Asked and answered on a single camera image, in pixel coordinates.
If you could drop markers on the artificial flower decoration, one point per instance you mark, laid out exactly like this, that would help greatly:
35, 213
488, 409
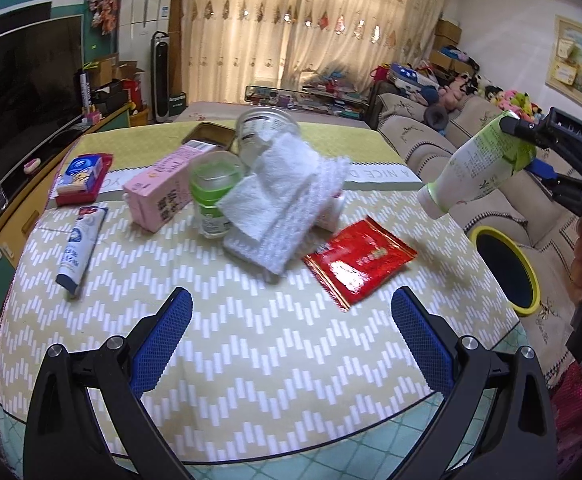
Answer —
105, 7

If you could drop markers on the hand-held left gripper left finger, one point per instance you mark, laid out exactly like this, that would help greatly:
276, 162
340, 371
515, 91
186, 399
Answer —
163, 342

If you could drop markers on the red bag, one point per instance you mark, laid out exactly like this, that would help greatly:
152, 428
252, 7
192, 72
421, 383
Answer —
379, 74

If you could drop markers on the tall white cabinet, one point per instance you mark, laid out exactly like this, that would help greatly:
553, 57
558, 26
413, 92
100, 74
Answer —
141, 10

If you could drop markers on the black television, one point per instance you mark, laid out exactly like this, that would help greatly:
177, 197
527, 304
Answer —
21, 90

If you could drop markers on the glass coffee table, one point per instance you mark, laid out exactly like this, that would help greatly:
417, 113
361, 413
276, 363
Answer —
311, 100

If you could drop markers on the pink patterned clothing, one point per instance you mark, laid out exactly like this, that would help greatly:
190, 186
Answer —
581, 410

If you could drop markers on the teal checked table cover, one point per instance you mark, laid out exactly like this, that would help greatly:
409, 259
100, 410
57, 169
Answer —
371, 460

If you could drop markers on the black tower fan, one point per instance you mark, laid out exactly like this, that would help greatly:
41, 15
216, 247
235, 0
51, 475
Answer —
160, 80

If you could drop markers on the grey neck pillow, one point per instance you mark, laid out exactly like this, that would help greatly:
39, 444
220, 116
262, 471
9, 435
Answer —
436, 117

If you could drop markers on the brown flat box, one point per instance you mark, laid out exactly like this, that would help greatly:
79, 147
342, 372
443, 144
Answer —
211, 134

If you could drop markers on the open cardboard box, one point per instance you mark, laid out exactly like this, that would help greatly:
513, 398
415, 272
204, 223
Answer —
128, 71

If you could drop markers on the blue tissue pack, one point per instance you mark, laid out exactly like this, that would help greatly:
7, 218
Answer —
81, 170

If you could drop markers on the white towel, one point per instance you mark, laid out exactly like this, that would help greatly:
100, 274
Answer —
281, 200

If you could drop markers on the white green plastic bottle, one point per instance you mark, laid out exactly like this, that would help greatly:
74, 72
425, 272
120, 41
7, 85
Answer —
471, 170

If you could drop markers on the cream patterned curtain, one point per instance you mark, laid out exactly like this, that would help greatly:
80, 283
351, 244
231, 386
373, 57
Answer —
296, 35

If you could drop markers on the pile of plush toys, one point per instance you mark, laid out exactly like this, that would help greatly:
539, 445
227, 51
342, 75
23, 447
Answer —
491, 92

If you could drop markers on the green lidded clear cup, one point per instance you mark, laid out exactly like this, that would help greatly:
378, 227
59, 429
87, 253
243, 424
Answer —
216, 180

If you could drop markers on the blue white bag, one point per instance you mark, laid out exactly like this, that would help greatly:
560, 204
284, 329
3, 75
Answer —
406, 74

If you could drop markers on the small pink dish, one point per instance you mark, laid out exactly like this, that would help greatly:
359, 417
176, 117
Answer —
32, 165

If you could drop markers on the red snack packet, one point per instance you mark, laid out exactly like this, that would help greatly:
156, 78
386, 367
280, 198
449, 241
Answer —
356, 260

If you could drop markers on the pink carton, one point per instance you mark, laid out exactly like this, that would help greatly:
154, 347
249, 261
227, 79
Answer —
161, 185

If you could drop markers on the blue white tube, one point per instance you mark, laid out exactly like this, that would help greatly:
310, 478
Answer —
78, 250

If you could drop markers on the blue box on red packet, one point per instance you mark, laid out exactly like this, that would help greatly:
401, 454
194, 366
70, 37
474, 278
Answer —
78, 198

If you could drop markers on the beige sofa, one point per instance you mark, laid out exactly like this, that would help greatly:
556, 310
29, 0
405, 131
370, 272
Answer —
421, 135

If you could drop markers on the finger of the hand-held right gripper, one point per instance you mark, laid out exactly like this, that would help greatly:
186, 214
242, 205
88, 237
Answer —
543, 169
526, 131

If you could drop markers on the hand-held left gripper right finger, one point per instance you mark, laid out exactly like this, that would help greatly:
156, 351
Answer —
421, 342

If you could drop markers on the yellow rimmed dark bin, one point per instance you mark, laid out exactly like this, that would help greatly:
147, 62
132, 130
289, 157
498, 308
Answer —
501, 265

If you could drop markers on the framed wall painting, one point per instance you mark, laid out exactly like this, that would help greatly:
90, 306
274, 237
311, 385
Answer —
581, 60

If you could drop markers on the yellow white zigzag tablecloth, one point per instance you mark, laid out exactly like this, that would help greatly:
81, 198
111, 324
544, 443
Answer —
271, 360

